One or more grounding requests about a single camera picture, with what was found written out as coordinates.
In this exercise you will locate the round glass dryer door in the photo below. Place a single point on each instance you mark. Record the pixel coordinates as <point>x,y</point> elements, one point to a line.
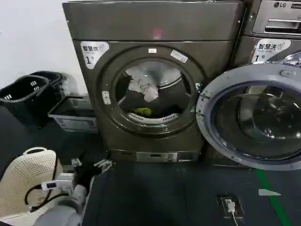
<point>254,113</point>

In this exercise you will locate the green cloth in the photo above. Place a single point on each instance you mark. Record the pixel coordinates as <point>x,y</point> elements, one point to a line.
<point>142,111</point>

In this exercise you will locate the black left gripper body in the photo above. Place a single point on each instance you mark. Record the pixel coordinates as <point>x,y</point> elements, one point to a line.
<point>84,174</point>

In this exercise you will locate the grey washing machine with drawer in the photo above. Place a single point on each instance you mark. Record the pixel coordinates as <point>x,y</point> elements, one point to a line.
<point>270,21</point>

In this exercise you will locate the grey rectangular metal bin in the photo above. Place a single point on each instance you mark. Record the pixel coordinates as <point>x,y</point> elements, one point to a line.
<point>75,117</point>

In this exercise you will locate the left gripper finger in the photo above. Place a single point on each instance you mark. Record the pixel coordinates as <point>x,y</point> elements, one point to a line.
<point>77,162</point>
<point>102,166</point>

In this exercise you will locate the white floor tape piece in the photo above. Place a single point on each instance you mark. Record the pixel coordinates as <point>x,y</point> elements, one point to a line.
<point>268,192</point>

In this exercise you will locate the green floor tape strip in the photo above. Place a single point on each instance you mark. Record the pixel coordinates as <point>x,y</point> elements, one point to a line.
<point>272,195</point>

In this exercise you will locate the cream perforated laundry basket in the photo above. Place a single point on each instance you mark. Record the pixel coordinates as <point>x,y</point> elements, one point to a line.
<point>26,169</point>

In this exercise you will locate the dark floor socket box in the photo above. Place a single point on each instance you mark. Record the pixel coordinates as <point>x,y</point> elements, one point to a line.
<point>231,207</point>

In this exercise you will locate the white crumpled cloth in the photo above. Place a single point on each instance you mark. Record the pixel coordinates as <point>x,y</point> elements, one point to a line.
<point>147,90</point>

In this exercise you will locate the black plastic basket with slots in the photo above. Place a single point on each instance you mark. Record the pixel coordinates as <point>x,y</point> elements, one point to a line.
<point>21,99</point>
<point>55,78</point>

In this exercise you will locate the grey dryer with round opening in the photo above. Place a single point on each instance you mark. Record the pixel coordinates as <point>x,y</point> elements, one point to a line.
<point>150,26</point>

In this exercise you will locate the white plug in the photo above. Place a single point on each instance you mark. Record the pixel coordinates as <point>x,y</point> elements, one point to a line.
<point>229,205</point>

